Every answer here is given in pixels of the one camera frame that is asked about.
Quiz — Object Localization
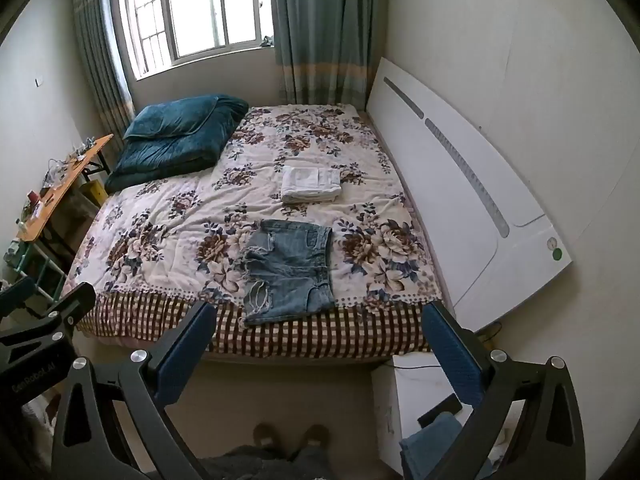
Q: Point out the white headboard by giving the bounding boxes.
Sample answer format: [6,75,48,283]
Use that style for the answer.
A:
[365,57,574,334]

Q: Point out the person's grey trouser legs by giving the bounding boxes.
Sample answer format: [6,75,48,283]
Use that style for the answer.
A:
[200,444,333,480]

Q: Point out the green shelf rack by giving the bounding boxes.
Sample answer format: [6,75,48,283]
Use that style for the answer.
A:
[0,240,67,311]

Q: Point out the red checked bed sheet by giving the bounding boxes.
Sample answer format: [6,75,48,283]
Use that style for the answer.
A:
[75,292,442,359]

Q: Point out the yellow box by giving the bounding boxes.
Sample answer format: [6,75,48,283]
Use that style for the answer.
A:
[82,182,107,207]

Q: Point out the white nightstand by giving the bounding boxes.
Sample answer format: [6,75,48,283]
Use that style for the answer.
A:
[371,352,512,477]

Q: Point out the black flat device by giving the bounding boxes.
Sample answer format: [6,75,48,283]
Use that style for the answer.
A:
[417,394,462,428]

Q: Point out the bed with floral bedspread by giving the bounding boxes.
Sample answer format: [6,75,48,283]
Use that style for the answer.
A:
[62,104,446,313]

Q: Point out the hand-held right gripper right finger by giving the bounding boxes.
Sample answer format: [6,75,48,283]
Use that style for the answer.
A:
[421,300,587,480]

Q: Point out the teal pillow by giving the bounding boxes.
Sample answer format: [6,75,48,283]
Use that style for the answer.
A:
[123,95,222,141]

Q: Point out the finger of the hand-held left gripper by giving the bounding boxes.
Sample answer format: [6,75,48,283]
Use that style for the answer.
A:
[0,282,97,348]

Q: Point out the teal striped curtain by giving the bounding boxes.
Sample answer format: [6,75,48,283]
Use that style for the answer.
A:
[72,0,137,163]
[269,0,389,107]

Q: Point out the black cable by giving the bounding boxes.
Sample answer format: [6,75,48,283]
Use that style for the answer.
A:
[475,321,502,347]

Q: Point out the brown slipper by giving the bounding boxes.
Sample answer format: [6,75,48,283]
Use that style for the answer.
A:
[253,423,282,449]
[299,424,330,449]

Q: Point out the wooden folding table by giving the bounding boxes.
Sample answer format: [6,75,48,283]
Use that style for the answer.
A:
[17,134,115,242]

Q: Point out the blue denim shorts pants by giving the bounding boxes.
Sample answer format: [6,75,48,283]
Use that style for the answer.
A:
[239,219,337,326]

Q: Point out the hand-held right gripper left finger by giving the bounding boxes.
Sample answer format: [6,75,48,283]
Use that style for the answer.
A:
[51,301,218,480]

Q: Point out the window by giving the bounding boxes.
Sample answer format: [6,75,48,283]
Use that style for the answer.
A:
[117,0,277,80]

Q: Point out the folded white pants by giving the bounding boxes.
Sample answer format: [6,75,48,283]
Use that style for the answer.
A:
[281,165,343,205]

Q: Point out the blue cloth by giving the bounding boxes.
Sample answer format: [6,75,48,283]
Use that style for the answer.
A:
[400,412,474,480]

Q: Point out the folded teal quilt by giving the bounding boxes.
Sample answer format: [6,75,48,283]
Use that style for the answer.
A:
[103,94,249,194]

